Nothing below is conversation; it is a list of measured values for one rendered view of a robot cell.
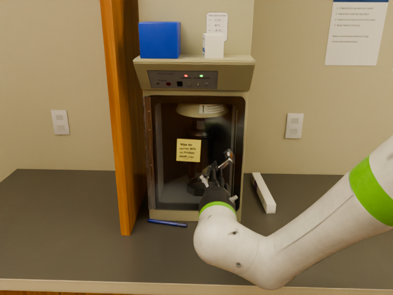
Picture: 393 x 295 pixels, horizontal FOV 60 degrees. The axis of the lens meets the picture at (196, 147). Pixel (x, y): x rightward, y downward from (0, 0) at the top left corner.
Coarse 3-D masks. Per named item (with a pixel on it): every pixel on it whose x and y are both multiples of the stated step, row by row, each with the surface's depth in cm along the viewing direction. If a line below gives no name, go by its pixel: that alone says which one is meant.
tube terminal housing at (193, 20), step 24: (144, 0) 95; (168, 0) 94; (192, 0) 94; (216, 0) 94; (240, 0) 94; (192, 24) 97; (240, 24) 96; (192, 48) 99; (240, 48) 99; (240, 96) 104; (240, 192) 116; (168, 216) 120; (192, 216) 120; (240, 216) 119
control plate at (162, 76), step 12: (156, 72) 93; (168, 72) 93; (180, 72) 93; (192, 72) 93; (204, 72) 92; (216, 72) 92; (156, 84) 98; (192, 84) 98; (204, 84) 98; (216, 84) 98
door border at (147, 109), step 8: (144, 112) 105; (144, 128) 107; (152, 136) 108; (152, 144) 109; (152, 152) 110; (152, 160) 111; (152, 168) 112; (152, 176) 113; (152, 184) 114; (152, 192) 116; (152, 200) 117; (152, 208) 118
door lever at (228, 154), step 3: (225, 153) 109; (228, 153) 109; (231, 153) 109; (225, 156) 109; (228, 156) 107; (231, 156) 109; (228, 159) 105; (231, 159) 105; (222, 162) 106; (225, 162) 105; (228, 162) 105; (231, 162) 105; (219, 165) 106; (222, 165) 105; (225, 165) 105; (219, 168) 106; (222, 168) 106
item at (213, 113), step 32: (160, 96) 103; (192, 96) 103; (224, 96) 103; (160, 128) 107; (192, 128) 107; (224, 128) 106; (160, 160) 111; (224, 160) 110; (160, 192) 115; (192, 192) 115
